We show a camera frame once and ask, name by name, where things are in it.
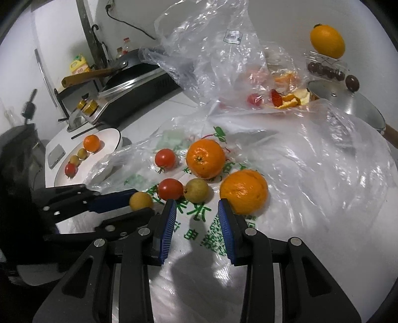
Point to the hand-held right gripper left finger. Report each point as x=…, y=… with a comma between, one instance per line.
x=164, y=233

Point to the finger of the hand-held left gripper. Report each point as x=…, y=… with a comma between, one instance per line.
x=112, y=200
x=130, y=221

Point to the small red piece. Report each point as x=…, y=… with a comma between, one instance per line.
x=276, y=97

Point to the orange mandarin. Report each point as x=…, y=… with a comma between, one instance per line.
x=244, y=192
x=205, y=158
x=91, y=143

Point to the white plate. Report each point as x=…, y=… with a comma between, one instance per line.
x=102, y=136

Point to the orange peel piece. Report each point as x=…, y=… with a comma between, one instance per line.
x=284, y=77
x=292, y=100

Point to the grey vertical pipe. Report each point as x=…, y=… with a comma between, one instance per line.
x=87, y=28

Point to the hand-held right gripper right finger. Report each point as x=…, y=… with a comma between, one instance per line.
x=228, y=233

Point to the clear plastic bag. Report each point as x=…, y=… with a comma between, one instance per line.
x=217, y=46

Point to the black chopstick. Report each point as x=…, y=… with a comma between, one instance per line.
x=85, y=130

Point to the yellow longan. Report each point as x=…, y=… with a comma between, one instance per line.
x=141, y=201
x=82, y=153
x=196, y=190
x=74, y=159

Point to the yellow detergent bottle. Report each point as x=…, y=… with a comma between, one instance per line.
x=79, y=65

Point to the black hairbrush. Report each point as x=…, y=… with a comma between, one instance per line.
x=29, y=107

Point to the white wall socket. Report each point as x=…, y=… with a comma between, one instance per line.
x=109, y=4

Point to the red-capped clear bottle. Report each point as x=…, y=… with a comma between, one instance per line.
x=126, y=45

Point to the grey smartphone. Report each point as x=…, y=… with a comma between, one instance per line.
x=56, y=156

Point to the printed plastic bag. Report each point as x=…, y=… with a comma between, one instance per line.
x=295, y=186

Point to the clear plastic punnet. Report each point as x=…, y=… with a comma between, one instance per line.
x=325, y=70

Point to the glass pot lid brown knob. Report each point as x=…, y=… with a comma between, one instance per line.
x=348, y=105

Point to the red cherry tomato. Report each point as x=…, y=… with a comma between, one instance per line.
x=170, y=188
x=71, y=169
x=165, y=158
x=255, y=98

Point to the black shelf rack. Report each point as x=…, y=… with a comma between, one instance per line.
x=57, y=96

